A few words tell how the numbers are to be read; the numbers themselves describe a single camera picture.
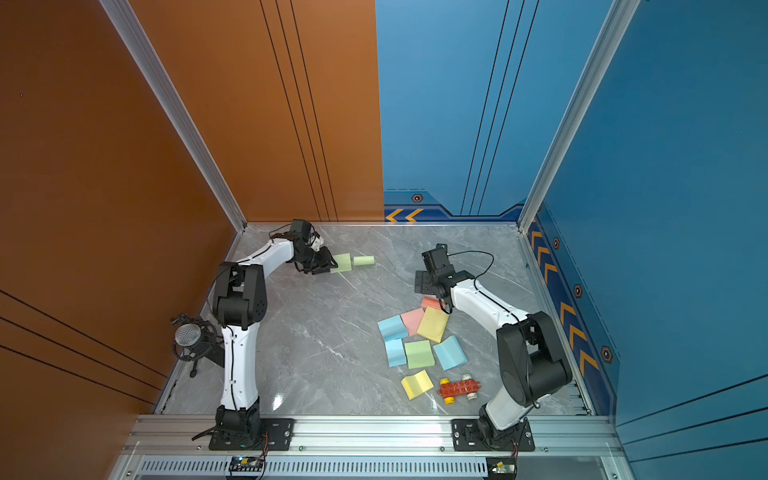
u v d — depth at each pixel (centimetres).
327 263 95
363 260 109
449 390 78
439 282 68
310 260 92
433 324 92
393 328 92
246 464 71
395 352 88
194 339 68
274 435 74
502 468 71
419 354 87
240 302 61
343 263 106
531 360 45
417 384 80
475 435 73
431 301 96
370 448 72
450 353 85
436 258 71
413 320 94
